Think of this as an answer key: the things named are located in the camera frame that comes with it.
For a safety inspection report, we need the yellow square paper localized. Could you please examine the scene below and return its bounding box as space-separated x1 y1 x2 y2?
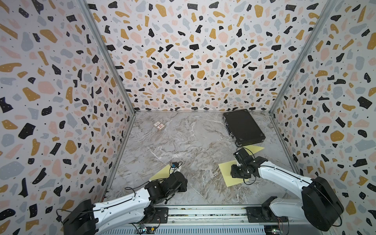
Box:
149 165 174 182
241 145 264 155
218 160 244 188

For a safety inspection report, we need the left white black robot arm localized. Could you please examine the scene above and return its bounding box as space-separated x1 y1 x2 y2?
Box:
62 171 188 235

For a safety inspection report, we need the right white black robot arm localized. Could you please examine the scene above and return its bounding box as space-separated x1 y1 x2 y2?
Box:
230 148 344 232

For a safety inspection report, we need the black hard case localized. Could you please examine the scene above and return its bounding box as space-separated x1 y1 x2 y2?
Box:
223 109 265 147

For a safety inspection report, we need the small green circuit board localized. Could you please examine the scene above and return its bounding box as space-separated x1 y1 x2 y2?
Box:
138 225 157 235

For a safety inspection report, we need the small pink white card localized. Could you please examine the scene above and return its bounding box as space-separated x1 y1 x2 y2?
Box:
153 121 165 131

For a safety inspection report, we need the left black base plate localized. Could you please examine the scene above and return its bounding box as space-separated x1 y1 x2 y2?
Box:
136 206 169 224

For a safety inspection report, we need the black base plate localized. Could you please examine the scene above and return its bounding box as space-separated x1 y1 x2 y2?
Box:
136 206 169 224
245 206 288 223

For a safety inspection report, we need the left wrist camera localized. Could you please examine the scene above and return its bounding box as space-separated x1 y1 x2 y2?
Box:
169 162 183 174

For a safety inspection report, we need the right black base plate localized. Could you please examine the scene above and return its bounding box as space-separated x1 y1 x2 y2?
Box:
245 206 288 223

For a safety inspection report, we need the aluminium mounting rail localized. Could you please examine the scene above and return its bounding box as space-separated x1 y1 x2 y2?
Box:
82 205 333 235

